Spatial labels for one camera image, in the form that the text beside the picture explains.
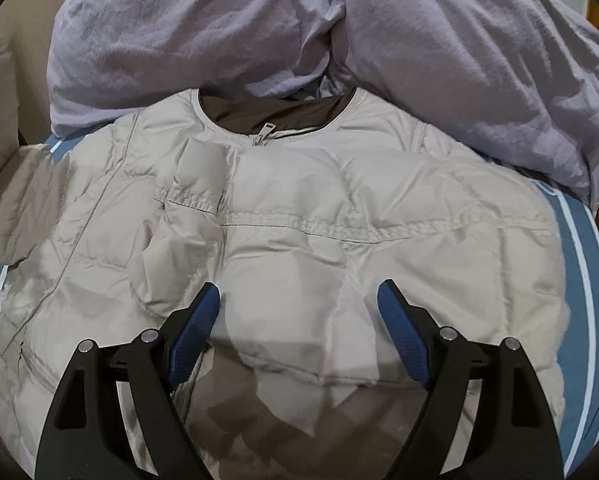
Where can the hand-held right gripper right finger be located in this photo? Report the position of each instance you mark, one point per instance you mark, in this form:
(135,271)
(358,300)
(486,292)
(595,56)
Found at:
(404,335)

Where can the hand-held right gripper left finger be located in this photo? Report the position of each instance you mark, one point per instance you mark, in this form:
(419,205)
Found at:
(194,332)

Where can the beige puffer jacket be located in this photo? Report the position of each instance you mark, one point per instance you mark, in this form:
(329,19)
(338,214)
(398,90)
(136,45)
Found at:
(304,200)

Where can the blue white striped bed sheet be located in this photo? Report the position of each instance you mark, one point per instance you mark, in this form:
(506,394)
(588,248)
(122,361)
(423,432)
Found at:
(587,285)

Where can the lavender duvet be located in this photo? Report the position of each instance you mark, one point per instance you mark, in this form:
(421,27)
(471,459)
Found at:
(179,35)

